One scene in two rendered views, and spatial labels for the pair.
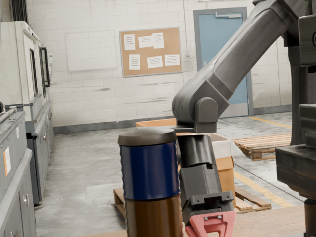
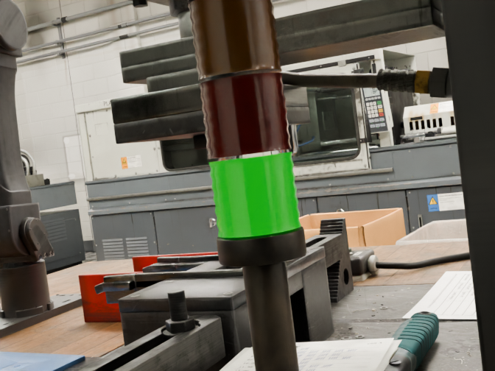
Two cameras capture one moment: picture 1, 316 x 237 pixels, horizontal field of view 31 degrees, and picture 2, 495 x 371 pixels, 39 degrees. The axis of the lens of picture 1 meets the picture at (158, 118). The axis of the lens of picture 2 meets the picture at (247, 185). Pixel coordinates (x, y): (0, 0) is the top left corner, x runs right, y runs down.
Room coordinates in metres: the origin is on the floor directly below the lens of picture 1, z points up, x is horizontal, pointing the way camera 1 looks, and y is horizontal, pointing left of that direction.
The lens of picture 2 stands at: (0.18, 0.26, 1.09)
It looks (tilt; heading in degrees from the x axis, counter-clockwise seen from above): 3 degrees down; 308
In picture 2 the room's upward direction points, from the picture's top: 7 degrees counter-clockwise
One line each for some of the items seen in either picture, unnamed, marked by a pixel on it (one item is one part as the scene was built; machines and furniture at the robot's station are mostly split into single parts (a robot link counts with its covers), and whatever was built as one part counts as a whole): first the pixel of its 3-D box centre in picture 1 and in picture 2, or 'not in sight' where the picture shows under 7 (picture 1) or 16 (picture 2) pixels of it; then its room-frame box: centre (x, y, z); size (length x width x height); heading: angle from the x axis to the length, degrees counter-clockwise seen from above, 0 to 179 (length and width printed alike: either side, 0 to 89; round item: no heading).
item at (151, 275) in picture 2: not in sight; (201, 285); (0.59, -0.18, 0.98); 0.13 x 0.01 x 0.03; 12
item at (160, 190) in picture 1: (149, 167); not in sight; (0.37, 0.01, 1.17); 0.04 x 0.04 x 0.03
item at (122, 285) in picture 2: not in sight; (135, 284); (0.65, -0.16, 0.98); 0.07 x 0.02 x 0.01; 12
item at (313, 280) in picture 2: not in sight; (239, 323); (0.57, -0.20, 0.94); 0.20 x 0.10 x 0.07; 102
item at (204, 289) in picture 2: not in sight; (233, 275); (0.57, -0.20, 0.98); 0.20 x 0.10 x 0.01; 102
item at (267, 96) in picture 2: not in sight; (244, 116); (0.37, 0.01, 1.10); 0.04 x 0.04 x 0.03
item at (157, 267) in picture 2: not in sight; (179, 266); (0.67, -0.24, 0.98); 0.07 x 0.02 x 0.01; 12
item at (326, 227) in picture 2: not in sight; (329, 259); (0.63, -0.45, 0.95); 0.06 x 0.03 x 0.09; 102
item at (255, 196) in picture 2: not in sight; (255, 193); (0.37, 0.01, 1.07); 0.04 x 0.04 x 0.03
